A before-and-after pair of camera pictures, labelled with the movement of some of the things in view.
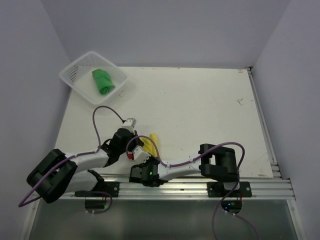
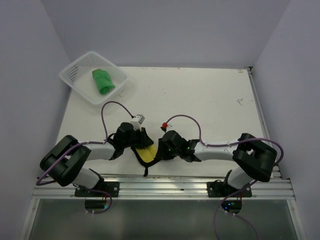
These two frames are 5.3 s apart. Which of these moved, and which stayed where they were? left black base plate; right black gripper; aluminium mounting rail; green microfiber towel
Moved: right black gripper
Stayed: aluminium mounting rail; left black base plate; green microfiber towel
